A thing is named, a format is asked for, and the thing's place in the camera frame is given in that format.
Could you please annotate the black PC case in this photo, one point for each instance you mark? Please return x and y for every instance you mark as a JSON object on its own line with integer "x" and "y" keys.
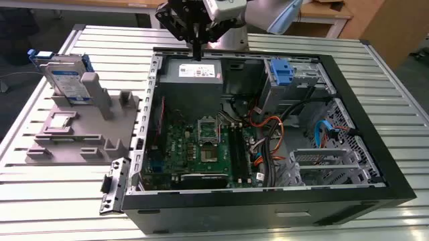
{"x": 234, "y": 213}

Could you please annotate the wooden desk white frame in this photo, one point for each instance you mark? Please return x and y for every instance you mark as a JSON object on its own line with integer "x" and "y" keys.
{"x": 100, "y": 3}
{"x": 320, "y": 12}

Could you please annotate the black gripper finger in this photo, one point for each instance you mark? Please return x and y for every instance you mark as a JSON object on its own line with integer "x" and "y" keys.
{"x": 171, "y": 25}
{"x": 213, "y": 33}

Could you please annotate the silver CPU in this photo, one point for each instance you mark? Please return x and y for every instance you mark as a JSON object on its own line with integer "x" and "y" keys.
{"x": 60, "y": 121}

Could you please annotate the hard disk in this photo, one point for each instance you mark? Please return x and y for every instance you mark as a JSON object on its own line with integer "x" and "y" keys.
{"x": 66, "y": 80}

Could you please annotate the wooden cabinet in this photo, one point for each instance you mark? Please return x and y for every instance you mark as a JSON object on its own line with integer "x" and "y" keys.
{"x": 395, "y": 30}

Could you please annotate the green motherboard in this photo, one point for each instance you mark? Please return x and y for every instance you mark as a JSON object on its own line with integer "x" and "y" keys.
{"x": 180, "y": 150}

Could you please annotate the black graphics card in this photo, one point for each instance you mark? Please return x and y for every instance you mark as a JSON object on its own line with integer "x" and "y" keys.
{"x": 200, "y": 179}

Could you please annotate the metal disk bay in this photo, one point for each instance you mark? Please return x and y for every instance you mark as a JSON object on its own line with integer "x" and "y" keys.
{"x": 318, "y": 151}

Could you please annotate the metal card retainer bracket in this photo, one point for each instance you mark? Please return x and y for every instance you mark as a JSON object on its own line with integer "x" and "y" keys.
{"x": 116, "y": 180}

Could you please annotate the blue plastic drive latch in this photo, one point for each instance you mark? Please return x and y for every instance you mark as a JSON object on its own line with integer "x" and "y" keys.
{"x": 280, "y": 72}

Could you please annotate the metal optical drive cage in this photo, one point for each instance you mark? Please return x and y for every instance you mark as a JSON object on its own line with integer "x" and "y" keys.
{"x": 280, "y": 95}

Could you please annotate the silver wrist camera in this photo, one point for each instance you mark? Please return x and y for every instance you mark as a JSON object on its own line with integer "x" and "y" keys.
{"x": 227, "y": 8}

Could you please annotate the black office chair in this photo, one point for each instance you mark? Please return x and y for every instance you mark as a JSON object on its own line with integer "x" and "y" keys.
{"x": 16, "y": 37}

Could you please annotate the white barcode tag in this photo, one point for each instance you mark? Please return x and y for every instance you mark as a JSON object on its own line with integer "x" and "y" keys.
{"x": 259, "y": 176}

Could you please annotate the black RAM slot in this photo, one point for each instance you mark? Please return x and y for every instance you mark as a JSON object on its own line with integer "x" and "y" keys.
{"x": 242, "y": 153}
{"x": 232, "y": 153}
{"x": 236, "y": 153}

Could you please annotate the grey power supply unit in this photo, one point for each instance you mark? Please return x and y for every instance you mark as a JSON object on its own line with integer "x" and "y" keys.
{"x": 173, "y": 75}

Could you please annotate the black chair base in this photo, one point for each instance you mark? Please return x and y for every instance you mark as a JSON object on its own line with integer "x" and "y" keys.
{"x": 419, "y": 50}

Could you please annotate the grey parts rack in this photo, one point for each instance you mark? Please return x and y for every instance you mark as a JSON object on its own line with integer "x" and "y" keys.
{"x": 86, "y": 140}

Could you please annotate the CPU socket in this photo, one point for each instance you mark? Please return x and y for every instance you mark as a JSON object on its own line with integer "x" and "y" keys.
{"x": 208, "y": 155}

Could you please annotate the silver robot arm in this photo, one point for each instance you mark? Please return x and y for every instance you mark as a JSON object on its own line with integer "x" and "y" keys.
{"x": 234, "y": 40}

